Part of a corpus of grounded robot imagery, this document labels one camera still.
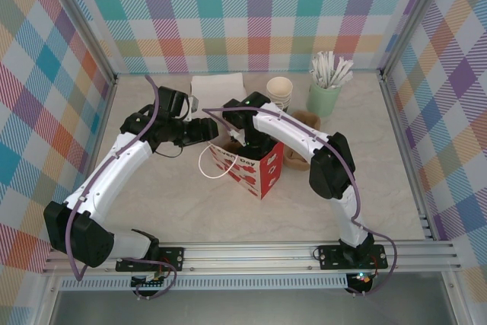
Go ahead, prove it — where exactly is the stack of white napkins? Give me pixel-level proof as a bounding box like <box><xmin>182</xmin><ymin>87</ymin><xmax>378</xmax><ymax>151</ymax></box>
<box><xmin>189</xmin><ymin>72</ymin><xmax>247</xmax><ymax>119</ymax></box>

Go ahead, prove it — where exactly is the stack of paper cups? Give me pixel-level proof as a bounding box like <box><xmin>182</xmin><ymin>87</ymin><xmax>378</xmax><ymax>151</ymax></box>
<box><xmin>266</xmin><ymin>76</ymin><xmax>293</xmax><ymax>100</ymax></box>

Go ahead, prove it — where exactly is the white slotted cable duct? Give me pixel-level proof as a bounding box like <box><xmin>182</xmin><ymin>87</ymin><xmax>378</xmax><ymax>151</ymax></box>
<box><xmin>59</xmin><ymin>277</ymin><xmax>349</xmax><ymax>292</ymax></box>

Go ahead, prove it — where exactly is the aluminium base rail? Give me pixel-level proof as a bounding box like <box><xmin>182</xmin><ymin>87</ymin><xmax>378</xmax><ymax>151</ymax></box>
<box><xmin>40</xmin><ymin>240</ymin><xmax>464</xmax><ymax>276</ymax></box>

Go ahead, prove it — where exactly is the aluminium frame leg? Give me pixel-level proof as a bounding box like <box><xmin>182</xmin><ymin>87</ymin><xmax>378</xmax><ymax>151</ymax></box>
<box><xmin>441</xmin><ymin>271</ymin><xmax>473</xmax><ymax>325</ymax></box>
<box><xmin>36</xmin><ymin>273</ymin><xmax>62</xmax><ymax>325</ymax></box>

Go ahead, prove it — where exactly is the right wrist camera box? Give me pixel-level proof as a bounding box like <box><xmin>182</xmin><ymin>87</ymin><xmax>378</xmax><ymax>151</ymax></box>
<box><xmin>227</xmin><ymin>129</ymin><xmax>245</xmax><ymax>148</ymax></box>

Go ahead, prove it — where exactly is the mint green holder cup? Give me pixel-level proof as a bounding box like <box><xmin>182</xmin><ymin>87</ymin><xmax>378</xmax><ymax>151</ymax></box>
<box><xmin>306</xmin><ymin>80</ymin><xmax>342</xmax><ymax>119</ymax></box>

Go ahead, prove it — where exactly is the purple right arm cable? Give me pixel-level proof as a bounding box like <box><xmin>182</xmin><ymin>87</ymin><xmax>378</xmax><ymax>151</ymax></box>
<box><xmin>201</xmin><ymin>107</ymin><xmax>399</xmax><ymax>298</ymax></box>

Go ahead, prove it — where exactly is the small circuit board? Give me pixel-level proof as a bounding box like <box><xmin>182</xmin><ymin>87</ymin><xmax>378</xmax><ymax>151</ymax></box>
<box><xmin>344</xmin><ymin>271</ymin><xmax>376</xmax><ymax>288</ymax></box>
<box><xmin>130</xmin><ymin>274</ymin><xmax>169</xmax><ymax>290</ymax></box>

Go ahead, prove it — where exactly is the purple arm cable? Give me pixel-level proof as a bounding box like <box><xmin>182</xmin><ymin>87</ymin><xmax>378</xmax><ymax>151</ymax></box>
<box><xmin>65</xmin><ymin>75</ymin><xmax>178</xmax><ymax>299</ymax></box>
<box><xmin>201</xmin><ymin>107</ymin><xmax>399</xmax><ymax>298</ymax></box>

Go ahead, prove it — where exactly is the red and white paper bag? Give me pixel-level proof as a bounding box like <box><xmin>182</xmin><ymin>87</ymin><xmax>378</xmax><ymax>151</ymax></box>
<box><xmin>197</xmin><ymin>138</ymin><xmax>285</xmax><ymax>201</ymax></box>

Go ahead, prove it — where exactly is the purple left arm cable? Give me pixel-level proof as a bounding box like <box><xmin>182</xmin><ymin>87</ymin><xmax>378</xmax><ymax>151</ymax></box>
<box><xmin>65</xmin><ymin>75</ymin><xmax>178</xmax><ymax>299</ymax></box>

